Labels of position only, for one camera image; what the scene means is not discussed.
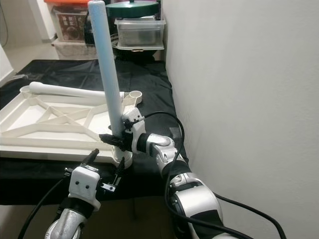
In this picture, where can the clear plastic storage container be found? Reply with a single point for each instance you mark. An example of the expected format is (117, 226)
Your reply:
(139, 32)

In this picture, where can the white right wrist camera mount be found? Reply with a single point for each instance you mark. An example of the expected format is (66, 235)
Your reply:
(133, 119)

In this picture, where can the black plastic table cover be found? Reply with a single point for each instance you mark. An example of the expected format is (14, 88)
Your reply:
(154, 79)

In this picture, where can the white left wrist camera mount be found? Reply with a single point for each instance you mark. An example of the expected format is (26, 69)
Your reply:
(83, 186)

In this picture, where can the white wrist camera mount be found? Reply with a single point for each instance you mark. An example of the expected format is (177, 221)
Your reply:
(83, 186)
(133, 119)

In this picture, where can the white plastic table leg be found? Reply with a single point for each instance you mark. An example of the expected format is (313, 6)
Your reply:
(104, 50)
(65, 89)

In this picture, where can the beige patterned bench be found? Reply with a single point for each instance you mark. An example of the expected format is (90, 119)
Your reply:
(72, 50)

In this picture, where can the orange lid storage box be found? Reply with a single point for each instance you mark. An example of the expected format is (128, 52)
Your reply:
(70, 25)

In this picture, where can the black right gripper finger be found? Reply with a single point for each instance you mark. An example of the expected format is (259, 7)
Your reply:
(110, 140)

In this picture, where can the clear plastic tape piece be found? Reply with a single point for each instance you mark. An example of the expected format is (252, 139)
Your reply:
(19, 77)

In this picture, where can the green round lid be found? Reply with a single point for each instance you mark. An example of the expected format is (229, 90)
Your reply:
(132, 9)

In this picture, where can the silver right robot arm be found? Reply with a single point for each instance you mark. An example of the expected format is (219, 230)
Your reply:
(199, 204)

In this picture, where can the white plastic table top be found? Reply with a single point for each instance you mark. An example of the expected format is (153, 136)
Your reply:
(30, 117)

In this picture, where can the black bag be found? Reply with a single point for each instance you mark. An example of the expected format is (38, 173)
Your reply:
(88, 35)

